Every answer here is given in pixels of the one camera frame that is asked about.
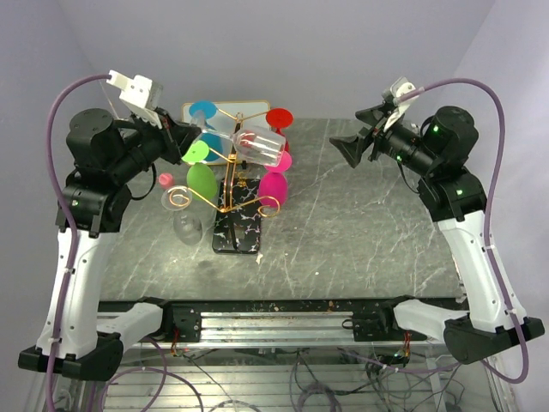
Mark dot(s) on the clear glass cup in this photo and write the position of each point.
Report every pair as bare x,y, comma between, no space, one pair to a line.
186,224
253,144

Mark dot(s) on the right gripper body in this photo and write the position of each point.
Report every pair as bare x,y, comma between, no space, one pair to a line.
383,138

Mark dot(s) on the aluminium mounting rail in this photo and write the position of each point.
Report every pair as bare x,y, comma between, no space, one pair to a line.
284,323

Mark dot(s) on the gold framed mirror tray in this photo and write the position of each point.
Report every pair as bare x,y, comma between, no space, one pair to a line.
253,110

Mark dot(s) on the green plastic wine glass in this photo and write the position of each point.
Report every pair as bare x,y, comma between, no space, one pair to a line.
200,178

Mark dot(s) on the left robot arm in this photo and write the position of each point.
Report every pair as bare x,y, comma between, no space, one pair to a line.
108,154

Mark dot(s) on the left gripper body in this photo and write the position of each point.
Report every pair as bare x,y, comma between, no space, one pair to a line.
166,137

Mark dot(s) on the blue plastic wine glass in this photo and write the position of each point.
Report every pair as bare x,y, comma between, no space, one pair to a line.
206,107

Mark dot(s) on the red plastic wine glass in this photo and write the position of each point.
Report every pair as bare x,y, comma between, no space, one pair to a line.
279,119

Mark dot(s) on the pink small bottle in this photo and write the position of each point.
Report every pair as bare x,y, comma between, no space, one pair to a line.
166,180

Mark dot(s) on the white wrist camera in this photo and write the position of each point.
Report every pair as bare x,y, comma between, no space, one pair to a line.
140,94
393,95

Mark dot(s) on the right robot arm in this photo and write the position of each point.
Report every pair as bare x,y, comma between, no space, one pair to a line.
457,204

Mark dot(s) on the gold wine glass rack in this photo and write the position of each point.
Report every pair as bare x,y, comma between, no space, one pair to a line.
237,207

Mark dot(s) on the pink plastic wine glass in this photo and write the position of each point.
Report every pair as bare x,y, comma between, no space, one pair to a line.
273,186

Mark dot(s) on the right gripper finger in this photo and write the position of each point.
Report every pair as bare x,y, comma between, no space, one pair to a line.
352,147
376,115

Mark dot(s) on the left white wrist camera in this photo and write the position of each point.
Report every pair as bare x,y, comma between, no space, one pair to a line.
140,94

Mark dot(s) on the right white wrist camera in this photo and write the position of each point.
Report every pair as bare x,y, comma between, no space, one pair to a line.
393,95

